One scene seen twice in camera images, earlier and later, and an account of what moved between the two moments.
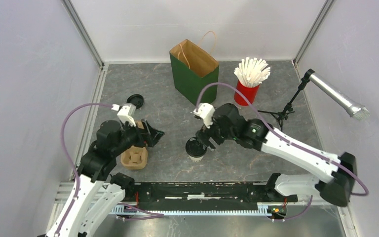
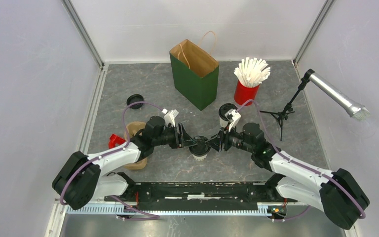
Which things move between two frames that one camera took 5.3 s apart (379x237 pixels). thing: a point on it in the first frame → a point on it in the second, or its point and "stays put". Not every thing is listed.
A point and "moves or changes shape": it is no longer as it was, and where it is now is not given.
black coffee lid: [195, 148] stays put
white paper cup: [196, 159] moves or changes shape
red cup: [249, 93] stays put
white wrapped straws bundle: [251, 72] stays put
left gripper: [155, 134] → [183, 139]
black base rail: [207, 196] stays put
